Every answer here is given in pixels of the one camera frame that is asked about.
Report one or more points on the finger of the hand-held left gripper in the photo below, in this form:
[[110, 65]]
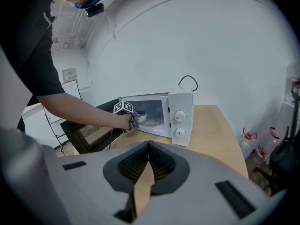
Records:
[[140, 113]]

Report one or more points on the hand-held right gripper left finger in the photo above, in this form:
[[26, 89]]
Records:
[[93, 184]]

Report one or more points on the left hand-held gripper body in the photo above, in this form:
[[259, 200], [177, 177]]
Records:
[[123, 108]]

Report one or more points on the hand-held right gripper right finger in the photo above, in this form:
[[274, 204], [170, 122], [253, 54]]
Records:
[[199, 184]]

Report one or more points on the white bowl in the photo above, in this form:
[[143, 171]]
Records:
[[142, 119]]

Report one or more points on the white microwave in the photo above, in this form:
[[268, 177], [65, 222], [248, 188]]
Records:
[[186, 102]]

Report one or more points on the person's left forearm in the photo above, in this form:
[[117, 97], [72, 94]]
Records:
[[82, 110]]

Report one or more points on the person's left hand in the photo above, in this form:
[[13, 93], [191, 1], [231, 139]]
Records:
[[124, 122]]

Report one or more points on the whiteboard on black stand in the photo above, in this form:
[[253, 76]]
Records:
[[72, 90]]

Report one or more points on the black office chair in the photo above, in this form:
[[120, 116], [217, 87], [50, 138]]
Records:
[[281, 153]]

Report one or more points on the person's black shirt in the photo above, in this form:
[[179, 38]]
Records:
[[28, 55]]

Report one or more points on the beige wall panel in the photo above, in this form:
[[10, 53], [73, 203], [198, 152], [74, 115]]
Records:
[[69, 75]]

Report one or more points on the white wall pipes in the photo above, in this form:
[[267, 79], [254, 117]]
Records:
[[75, 29]]

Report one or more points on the black head camera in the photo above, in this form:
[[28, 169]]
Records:
[[95, 9]]

